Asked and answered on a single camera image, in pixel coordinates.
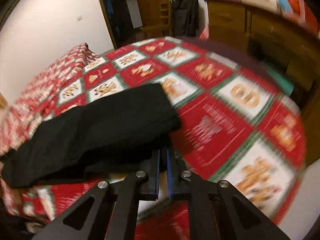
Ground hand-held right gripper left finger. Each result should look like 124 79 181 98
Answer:
32 149 161 240

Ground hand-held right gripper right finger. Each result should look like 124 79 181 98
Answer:
166 149 290 240

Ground black pants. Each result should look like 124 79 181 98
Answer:
1 83 182 189

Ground red printed checkered blanket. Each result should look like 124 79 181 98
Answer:
0 37 307 240

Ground teal cloth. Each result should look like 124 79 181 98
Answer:
262 62 294 96

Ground wooden chair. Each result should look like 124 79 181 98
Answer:
140 0 173 39

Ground black bag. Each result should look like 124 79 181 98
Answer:
171 0 200 37

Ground wooden door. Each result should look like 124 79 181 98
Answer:
134 0 169 30

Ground blue item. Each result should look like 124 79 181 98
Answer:
276 0 291 13

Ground red item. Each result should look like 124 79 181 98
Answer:
287 0 316 27

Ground wooden door frame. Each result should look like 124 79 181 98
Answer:
94 0 137 49

